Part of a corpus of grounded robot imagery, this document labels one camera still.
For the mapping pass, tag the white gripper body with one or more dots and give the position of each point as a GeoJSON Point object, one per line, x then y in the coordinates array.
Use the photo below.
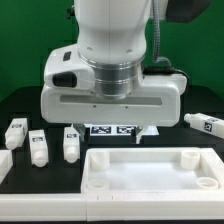
{"type": "Point", "coordinates": [76, 91]}

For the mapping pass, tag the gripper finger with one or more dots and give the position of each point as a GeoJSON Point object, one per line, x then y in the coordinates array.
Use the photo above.
{"type": "Point", "coordinates": [139, 131]}
{"type": "Point", "coordinates": [81, 129]}

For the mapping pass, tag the white desk top tray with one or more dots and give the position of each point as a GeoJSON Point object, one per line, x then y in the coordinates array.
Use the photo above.
{"type": "Point", "coordinates": [152, 169]}

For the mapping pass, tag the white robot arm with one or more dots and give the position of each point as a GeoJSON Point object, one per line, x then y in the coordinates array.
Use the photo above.
{"type": "Point", "coordinates": [127, 31]}

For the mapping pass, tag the white marker plate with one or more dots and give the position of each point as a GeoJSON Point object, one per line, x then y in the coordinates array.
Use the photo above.
{"type": "Point", "coordinates": [110, 130]}

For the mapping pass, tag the white left corner block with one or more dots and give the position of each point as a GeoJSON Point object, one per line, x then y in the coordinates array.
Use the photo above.
{"type": "Point", "coordinates": [6, 162]}

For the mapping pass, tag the white front rail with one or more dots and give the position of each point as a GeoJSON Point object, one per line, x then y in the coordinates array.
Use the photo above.
{"type": "Point", "coordinates": [203, 205]}

